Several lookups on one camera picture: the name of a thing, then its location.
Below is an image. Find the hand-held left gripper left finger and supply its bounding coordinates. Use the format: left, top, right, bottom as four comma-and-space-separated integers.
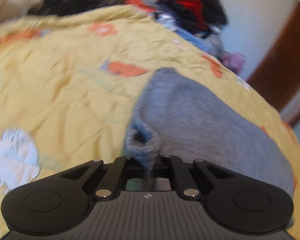
59, 156, 127, 201

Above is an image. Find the leopard print cloth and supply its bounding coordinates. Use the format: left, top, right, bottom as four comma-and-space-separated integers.
90, 0, 127, 10

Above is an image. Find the grey sweater with navy sleeves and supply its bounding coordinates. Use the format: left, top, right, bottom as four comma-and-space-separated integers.
124, 67, 296, 200

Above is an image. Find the yellow printed quilt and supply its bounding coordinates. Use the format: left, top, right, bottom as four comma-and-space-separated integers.
0, 5, 300, 240

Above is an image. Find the light blue folded cloth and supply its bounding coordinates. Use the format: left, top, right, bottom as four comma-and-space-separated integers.
175, 27, 210, 52

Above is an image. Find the brown wooden door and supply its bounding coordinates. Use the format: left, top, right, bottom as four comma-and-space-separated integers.
247, 1, 300, 125

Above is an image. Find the white crumpled plastic bag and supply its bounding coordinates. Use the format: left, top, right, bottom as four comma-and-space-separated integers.
156, 12, 180, 29

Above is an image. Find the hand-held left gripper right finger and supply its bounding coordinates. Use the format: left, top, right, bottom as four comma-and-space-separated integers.
161, 154, 237, 201

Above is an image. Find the pile of dark and red clothes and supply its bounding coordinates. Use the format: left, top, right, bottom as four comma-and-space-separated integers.
154, 0, 228, 37

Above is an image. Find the pink plastic bag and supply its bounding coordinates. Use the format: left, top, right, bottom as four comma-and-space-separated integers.
221, 52, 247, 74

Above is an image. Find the grey plastic bag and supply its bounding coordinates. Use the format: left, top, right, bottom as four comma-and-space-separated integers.
207, 34, 228, 58

